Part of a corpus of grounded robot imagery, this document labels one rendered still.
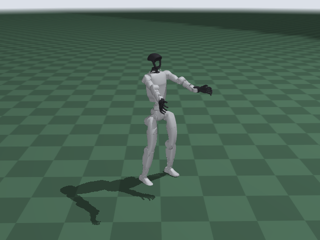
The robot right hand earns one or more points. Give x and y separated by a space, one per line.
161 105

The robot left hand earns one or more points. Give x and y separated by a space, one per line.
204 89

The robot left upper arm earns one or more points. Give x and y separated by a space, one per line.
174 78

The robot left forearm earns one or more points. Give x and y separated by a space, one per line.
189 86

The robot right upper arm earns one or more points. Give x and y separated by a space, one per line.
147 81

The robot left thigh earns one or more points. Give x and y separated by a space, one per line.
171 128

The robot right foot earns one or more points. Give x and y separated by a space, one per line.
145 180

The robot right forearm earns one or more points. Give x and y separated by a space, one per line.
155 93

